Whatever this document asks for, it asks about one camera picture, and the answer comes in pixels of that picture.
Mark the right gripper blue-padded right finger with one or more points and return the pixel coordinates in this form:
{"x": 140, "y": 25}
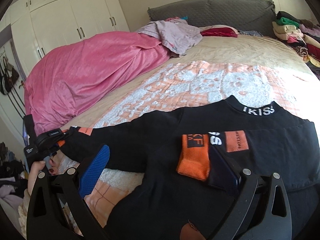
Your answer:
{"x": 274, "y": 220}

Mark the grey padded headboard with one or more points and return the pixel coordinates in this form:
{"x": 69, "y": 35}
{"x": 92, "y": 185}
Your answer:
{"x": 245, "y": 15}

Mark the red velvet pillow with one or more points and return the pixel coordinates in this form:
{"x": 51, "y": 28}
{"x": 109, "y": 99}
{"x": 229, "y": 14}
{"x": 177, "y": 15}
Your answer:
{"x": 219, "y": 32}

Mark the pink quilt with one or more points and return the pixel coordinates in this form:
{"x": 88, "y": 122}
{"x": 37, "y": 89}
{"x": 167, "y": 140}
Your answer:
{"x": 71, "y": 79}

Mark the stack of folded clothes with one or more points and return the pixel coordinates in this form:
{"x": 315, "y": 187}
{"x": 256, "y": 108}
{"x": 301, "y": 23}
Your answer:
{"x": 300, "y": 35}

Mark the left hand red nails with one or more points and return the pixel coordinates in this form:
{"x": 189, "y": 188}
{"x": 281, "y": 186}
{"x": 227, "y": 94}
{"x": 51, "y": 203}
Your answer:
{"x": 38, "y": 167}

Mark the black sweater with orange patches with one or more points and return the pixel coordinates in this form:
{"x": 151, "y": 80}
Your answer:
{"x": 183, "y": 154}

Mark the beige bed sheet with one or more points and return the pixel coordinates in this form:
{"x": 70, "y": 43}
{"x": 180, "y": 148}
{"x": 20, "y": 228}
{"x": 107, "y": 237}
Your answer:
{"x": 248, "y": 50}

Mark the hanging bags on wall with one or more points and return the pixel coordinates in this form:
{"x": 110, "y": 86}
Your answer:
{"x": 9, "y": 76}

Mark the cream wardrobe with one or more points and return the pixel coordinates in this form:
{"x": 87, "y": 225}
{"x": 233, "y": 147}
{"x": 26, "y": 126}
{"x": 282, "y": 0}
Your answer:
{"x": 39, "y": 26}

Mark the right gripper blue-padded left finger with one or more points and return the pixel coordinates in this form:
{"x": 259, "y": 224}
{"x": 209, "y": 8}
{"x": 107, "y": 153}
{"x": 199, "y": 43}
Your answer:
{"x": 46, "y": 220}

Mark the lilac crumpled garment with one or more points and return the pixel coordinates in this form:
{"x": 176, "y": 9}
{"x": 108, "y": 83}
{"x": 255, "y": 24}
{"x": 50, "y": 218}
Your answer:
{"x": 175, "y": 34}

